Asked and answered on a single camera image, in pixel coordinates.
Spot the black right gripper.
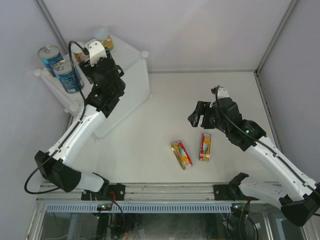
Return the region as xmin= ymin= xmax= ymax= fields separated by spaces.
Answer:
xmin=188 ymin=101 xmax=229 ymax=135

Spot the pink portrait labelled can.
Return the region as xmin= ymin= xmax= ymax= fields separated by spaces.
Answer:
xmin=71 ymin=44 xmax=87 ymax=63

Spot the dark blue tall can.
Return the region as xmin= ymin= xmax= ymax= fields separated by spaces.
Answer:
xmin=53 ymin=60 xmax=84 ymax=94

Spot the green can with plastic lid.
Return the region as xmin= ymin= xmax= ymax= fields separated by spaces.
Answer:
xmin=94 ymin=27 xmax=114 ymax=51

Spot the light blue labelled can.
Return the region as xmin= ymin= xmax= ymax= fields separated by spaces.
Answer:
xmin=37 ymin=45 xmax=63 ymax=77

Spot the red sardine tin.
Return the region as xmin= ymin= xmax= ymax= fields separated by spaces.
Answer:
xmin=199 ymin=133 xmax=212 ymax=162
xmin=171 ymin=140 xmax=193 ymax=170

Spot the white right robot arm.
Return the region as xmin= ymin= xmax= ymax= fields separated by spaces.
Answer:
xmin=187 ymin=97 xmax=320 ymax=227

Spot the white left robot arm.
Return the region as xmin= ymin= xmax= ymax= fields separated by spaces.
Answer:
xmin=34 ymin=57 xmax=126 ymax=200

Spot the white plastic cube cabinet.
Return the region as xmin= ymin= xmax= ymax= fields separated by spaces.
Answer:
xmin=40 ymin=34 xmax=151 ymax=139

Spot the right controller circuit board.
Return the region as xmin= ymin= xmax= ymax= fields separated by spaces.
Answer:
xmin=231 ymin=202 xmax=247 ymax=213

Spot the controller circuit board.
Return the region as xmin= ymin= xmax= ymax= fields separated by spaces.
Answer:
xmin=97 ymin=203 xmax=113 ymax=212
xmin=231 ymin=202 xmax=247 ymax=213

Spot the left controller circuit board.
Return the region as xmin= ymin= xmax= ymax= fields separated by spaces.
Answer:
xmin=97 ymin=203 xmax=113 ymax=212

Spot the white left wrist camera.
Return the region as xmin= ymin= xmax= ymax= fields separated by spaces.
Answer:
xmin=84 ymin=38 xmax=110 ymax=67

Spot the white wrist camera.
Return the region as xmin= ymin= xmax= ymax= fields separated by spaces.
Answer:
xmin=84 ymin=38 xmax=110 ymax=67
xmin=211 ymin=85 xmax=230 ymax=100

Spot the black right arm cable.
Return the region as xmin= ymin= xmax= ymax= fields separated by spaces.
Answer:
xmin=212 ymin=85 xmax=320 ymax=216

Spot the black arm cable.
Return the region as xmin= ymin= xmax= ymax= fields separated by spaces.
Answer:
xmin=23 ymin=40 xmax=90 ymax=195
xmin=212 ymin=85 xmax=320 ymax=216

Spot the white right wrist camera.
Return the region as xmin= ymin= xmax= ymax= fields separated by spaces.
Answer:
xmin=211 ymin=85 xmax=230 ymax=100

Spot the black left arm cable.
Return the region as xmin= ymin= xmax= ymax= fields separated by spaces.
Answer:
xmin=23 ymin=40 xmax=90 ymax=195

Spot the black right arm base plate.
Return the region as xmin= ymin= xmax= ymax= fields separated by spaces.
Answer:
xmin=213 ymin=184 xmax=240 ymax=201

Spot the aluminium frame rail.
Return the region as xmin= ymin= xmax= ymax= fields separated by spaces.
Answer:
xmin=36 ymin=181 xmax=282 ymax=204

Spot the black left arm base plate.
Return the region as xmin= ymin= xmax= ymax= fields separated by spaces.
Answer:
xmin=81 ymin=183 xmax=126 ymax=201

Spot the slotted grey cable duct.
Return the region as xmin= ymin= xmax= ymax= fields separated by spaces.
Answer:
xmin=45 ymin=202 xmax=232 ymax=214

